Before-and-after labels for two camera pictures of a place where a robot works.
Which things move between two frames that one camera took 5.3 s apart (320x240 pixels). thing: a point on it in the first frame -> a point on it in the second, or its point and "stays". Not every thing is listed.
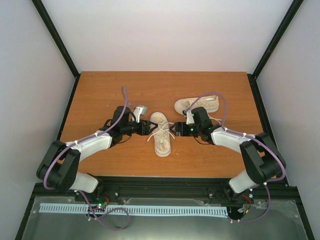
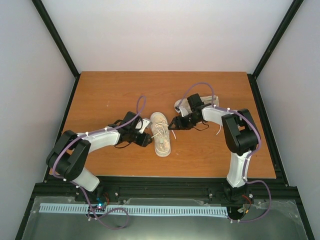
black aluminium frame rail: (174, 186) stays
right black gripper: (179, 129) -> (180, 125)
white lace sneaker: (162, 135) stays
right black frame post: (294, 7) stays
